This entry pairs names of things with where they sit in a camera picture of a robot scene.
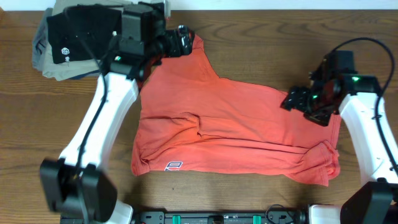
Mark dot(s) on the folded grey garment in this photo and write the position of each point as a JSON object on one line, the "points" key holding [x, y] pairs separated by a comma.
{"points": [[40, 41]]}

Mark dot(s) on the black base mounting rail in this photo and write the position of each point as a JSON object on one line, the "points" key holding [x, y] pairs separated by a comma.
{"points": [[274, 215]]}

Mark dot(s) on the red-orange t-shirt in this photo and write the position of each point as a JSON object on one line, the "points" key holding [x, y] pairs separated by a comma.
{"points": [[192, 119]]}

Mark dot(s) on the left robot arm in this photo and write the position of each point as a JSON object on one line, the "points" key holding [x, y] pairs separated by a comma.
{"points": [[76, 184]]}

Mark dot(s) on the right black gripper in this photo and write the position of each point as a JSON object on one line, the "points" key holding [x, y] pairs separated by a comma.
{"points": [[296, 99]]}

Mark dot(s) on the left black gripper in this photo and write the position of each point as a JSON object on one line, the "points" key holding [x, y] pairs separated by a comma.
{"points": [[181, 42]]}

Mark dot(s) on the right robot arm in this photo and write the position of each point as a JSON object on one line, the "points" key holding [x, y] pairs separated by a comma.
{"points": [[362, 110]]}

